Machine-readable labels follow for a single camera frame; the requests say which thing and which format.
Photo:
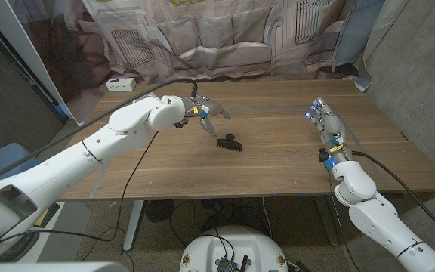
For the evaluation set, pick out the white round robot torso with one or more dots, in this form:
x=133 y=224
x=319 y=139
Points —
x=240 y=242

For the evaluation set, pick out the white power strip box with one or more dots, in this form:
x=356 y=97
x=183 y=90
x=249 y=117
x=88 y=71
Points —
x=120 y=84

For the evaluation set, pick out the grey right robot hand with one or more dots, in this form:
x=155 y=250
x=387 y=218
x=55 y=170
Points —
x=332 y=126

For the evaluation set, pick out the white table leg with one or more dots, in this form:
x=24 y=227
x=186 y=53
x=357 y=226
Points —
x=128 y=236

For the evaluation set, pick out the black power adapter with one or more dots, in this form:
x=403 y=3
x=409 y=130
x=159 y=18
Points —
x=302 y=267

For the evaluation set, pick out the white robot shoulder housing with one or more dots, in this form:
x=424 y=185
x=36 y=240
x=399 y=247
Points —
x=51 y=267

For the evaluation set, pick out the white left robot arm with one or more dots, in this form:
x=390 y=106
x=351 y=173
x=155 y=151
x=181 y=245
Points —
x=89 y=147

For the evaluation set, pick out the grey table leg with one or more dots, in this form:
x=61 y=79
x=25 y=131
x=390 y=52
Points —
x=325 y=226

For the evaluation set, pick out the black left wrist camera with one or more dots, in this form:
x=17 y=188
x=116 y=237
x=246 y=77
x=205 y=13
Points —
x=180 y=123

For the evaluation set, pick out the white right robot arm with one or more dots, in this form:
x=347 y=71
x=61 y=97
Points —
x=376 y=223

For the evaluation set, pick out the printed sofa backdrop cloth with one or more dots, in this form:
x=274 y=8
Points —
x=217 y=38

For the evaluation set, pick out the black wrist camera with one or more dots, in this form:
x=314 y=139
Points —
x=323 y=155
x=180 y=123

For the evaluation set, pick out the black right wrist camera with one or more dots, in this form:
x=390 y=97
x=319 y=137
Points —
x=323 y=155

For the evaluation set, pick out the black round floor fan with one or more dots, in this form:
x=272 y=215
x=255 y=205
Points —
x=159 y=210

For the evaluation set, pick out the white-edged dark panel board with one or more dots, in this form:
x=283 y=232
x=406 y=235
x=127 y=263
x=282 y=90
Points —
x=20 y=38

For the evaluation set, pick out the black claw hair clip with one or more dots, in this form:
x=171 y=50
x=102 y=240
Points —
x=230 y=145

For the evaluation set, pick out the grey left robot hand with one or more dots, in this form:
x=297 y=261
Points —
x=208 y=106

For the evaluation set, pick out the black device on torso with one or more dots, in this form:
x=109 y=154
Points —
x=225 y=264

